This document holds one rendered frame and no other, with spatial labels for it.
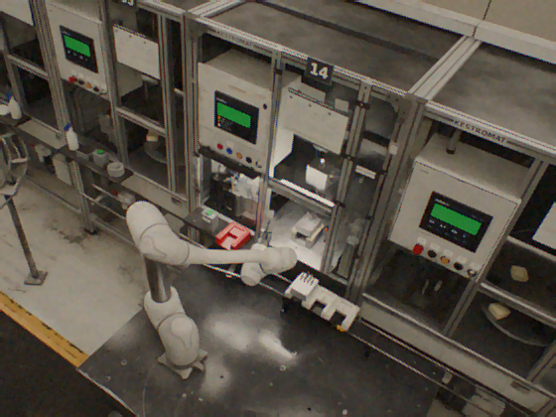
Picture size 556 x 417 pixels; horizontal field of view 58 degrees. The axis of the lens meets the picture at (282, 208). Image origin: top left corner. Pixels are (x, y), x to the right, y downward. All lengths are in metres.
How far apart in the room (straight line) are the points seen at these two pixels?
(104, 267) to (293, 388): 1.94
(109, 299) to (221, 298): 1.15
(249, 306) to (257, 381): 0.45
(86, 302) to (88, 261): 0.38
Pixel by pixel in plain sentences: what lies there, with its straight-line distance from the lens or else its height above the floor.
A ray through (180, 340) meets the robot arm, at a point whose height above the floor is 0.93.
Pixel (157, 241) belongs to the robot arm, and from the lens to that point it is 1.97.
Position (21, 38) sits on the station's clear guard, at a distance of 3.63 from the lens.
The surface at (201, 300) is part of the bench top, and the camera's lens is 2.84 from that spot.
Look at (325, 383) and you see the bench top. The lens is 2.62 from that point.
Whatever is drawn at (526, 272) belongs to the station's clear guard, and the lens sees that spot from 2.28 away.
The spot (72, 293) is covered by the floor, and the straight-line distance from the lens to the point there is 3.87.
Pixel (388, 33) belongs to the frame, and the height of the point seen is 2.01.
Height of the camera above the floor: 2.93
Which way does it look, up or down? 42 degrees down
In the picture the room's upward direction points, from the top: 8 degrees clockwise
